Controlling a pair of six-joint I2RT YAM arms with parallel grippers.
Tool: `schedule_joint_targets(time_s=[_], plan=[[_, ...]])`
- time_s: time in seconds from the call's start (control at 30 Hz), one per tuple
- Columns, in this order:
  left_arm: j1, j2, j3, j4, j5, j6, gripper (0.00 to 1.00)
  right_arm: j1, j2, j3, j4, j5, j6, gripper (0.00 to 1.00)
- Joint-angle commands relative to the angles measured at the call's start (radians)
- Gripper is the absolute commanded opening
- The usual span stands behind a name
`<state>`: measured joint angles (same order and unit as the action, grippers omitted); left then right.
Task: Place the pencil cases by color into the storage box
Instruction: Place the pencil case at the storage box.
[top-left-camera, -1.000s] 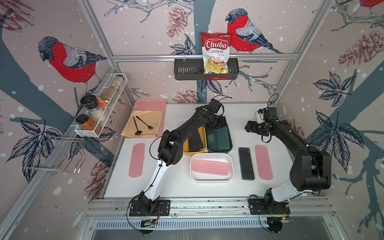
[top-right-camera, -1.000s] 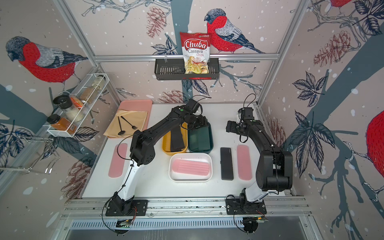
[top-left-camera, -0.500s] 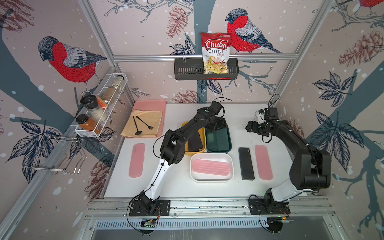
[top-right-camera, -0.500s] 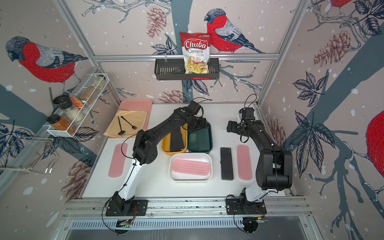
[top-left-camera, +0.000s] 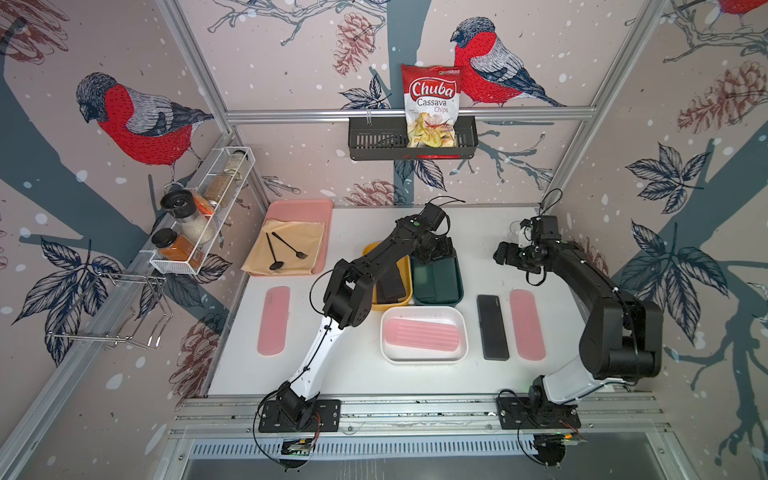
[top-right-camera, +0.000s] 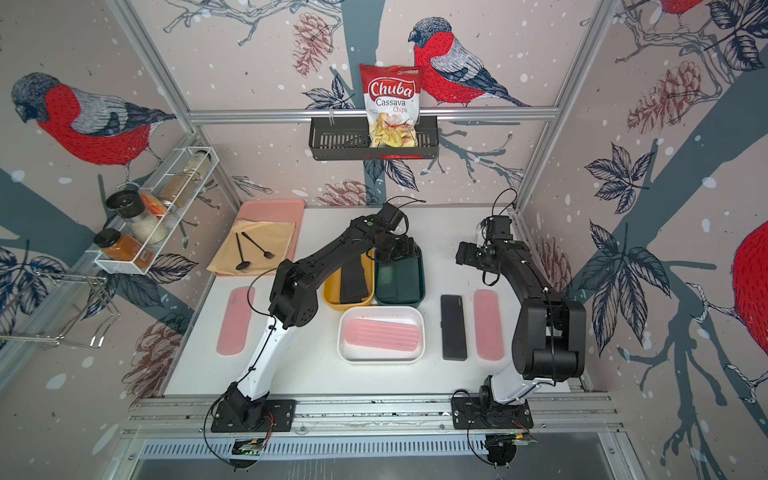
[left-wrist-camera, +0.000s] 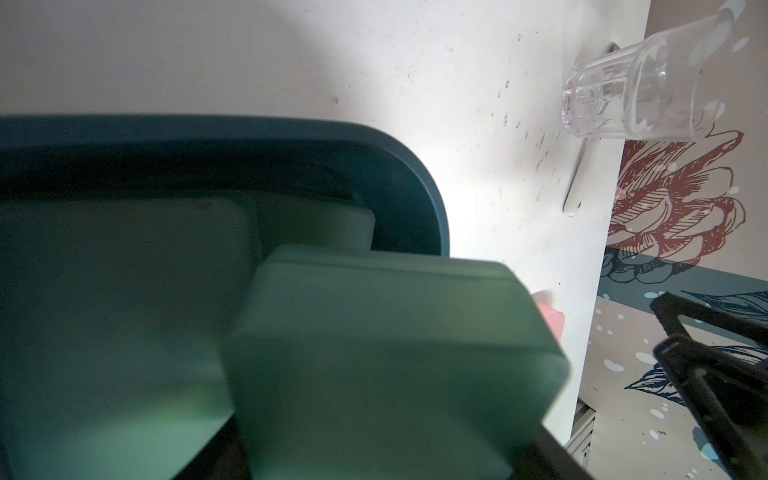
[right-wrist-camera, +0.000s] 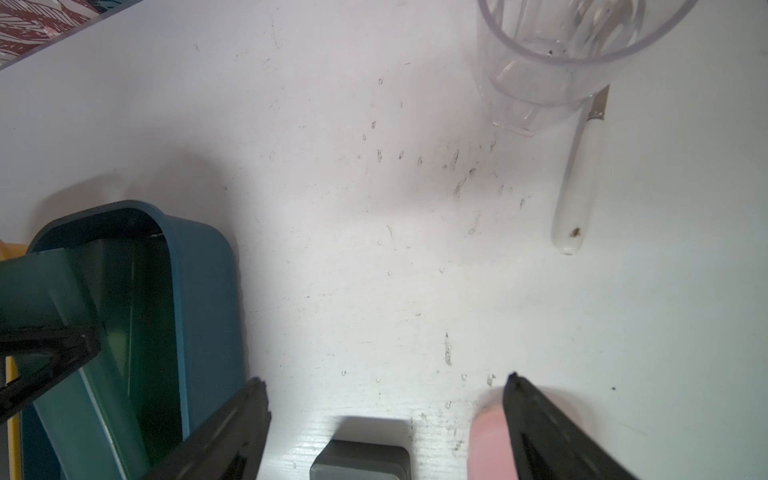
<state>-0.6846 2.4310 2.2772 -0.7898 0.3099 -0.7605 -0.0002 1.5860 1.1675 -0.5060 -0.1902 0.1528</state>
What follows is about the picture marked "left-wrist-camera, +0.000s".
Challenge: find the pink pencil case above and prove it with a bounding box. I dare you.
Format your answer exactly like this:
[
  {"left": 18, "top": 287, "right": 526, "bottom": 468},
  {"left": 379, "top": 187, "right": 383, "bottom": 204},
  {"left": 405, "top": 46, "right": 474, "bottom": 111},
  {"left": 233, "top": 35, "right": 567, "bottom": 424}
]
[{"left": 532, "top": 290, "right": 566, "bottom": 341}]

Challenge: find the green pencil case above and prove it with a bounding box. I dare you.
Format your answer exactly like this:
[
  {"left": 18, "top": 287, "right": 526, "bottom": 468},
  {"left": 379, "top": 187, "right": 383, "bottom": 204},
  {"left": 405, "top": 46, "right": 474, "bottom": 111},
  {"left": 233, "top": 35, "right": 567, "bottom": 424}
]
[
  {"left": 222, "top": 246, "right": 569, "bottom": 479},
  {"left": 250, "top": 192, "right": 375, "bottom": 256},
  {"left": 1, "top": 191, "right": 262, "bottom": 479}
]

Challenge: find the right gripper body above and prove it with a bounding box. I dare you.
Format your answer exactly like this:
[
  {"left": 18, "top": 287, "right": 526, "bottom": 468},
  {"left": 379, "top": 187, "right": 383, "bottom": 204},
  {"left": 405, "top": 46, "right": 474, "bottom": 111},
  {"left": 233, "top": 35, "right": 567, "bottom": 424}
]
[{"left": 650, "top": 293, "right": 767, "bottom": 479}]

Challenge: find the clear measuring cup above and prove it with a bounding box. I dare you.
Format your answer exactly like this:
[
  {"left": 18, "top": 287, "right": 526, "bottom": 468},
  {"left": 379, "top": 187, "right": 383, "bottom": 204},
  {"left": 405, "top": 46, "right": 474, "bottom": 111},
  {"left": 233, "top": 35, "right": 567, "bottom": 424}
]
[{"left": 560, "top": 0, "right": 748, "bottom": 218}]

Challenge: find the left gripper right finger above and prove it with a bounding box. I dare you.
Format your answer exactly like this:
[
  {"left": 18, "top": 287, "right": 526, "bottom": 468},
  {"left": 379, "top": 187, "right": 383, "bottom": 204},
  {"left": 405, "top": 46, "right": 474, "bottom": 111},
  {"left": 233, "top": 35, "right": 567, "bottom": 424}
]
[{"left": 509, "top": 425, "right": 591, "bottom": 480}]

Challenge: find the dark teal storage box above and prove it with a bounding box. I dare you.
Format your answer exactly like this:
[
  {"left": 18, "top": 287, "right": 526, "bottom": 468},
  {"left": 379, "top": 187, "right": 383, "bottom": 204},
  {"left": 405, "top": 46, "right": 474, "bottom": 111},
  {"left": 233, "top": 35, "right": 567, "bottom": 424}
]
[{"left": 1, "top": 114, "right": 450, "bottom": 256}]

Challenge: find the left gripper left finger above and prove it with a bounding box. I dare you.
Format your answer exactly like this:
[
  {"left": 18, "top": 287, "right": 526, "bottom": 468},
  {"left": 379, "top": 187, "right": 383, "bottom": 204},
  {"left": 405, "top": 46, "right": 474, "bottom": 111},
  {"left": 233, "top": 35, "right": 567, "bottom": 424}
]
[{"left": 173, "top": 416, "right": 252, "bottom": 480}]

